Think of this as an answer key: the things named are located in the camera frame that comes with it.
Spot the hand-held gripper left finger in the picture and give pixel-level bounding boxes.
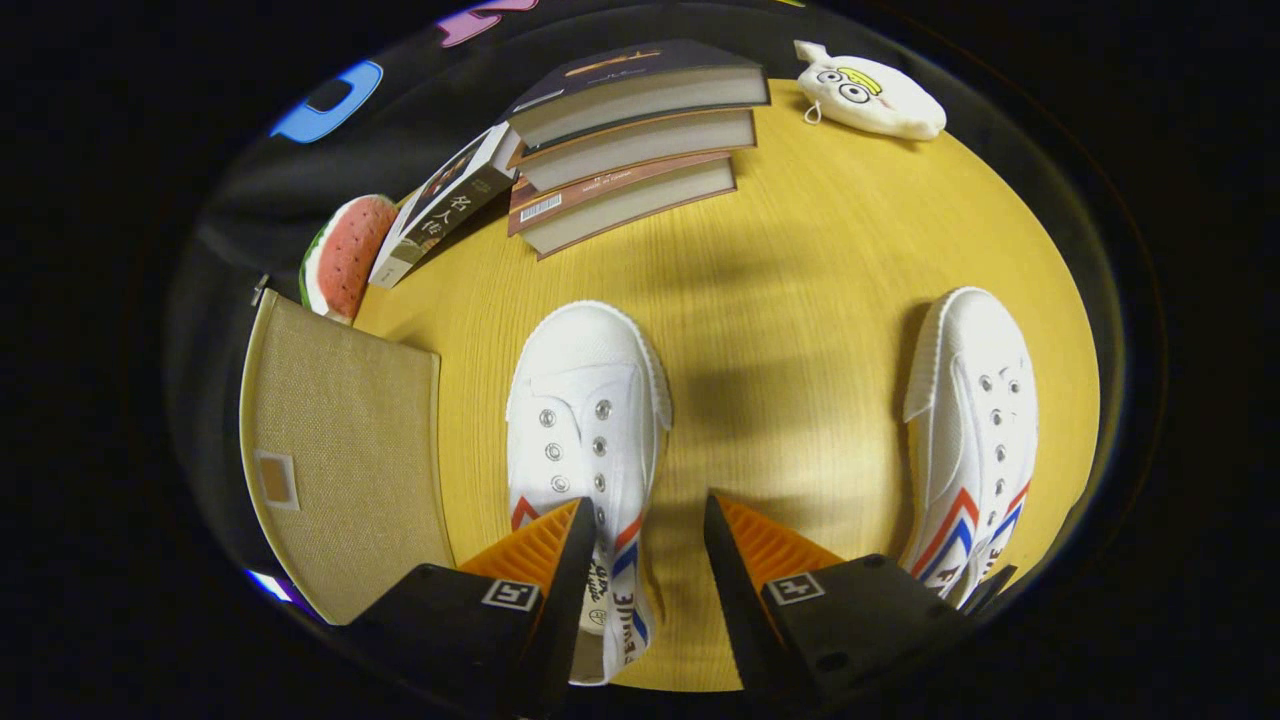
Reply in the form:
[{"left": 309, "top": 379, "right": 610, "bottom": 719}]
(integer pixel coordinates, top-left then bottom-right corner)
[{"left": 340, "top": 497, "right": 599, "bottom": 720}]

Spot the white plush toy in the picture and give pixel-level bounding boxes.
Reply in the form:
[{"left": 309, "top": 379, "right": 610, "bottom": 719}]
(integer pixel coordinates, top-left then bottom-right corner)
[{"left": 794, "top": 40, "right": 947, "bottom": 142}]

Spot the white portrait cover book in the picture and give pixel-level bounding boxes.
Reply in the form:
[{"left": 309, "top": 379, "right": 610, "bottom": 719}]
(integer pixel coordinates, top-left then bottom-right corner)
[{"left": 368, "top": 122, "right": 523, "bottom": 290}]

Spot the beige fabric storage box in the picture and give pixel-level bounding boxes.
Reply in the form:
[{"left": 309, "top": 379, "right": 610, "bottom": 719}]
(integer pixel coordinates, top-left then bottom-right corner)
[{"left": 238, "top": 288, "right": 456, "bottom": 626}]

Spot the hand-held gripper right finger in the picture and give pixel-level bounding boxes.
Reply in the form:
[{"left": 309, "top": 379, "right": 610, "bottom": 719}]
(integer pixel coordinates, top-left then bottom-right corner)
[{"left": 703, "top": 491, "right": 979, "bottom": 713}]

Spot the watermelon slice toy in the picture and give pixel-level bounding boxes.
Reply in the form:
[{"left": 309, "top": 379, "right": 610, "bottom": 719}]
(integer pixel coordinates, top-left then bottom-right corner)
[{"left": 299, "top": 194, "right": 399, "bottom": 326}]

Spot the brown cover book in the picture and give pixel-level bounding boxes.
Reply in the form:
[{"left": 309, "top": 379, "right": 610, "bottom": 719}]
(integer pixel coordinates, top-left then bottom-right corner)
[
  {"left": 507, "top": 150, "right": 738, "bottom": 261},
  {"left": 508, "top": 108, "right": 758, "bottom": 193}
]

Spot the white canvas shoe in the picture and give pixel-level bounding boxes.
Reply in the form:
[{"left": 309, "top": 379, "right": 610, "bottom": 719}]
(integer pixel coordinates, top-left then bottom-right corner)
[
  {"left": 900, "top": 287, "right": 1039, "bottom": 611},
  {"left": 505, "top": 301, "right": 673, "bottom": 687}
]

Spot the black cover book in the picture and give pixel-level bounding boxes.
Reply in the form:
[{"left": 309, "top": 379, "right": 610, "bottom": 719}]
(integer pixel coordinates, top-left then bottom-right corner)
[{"left": 505, "top": 38, "right": 771, "bottom": 149}]

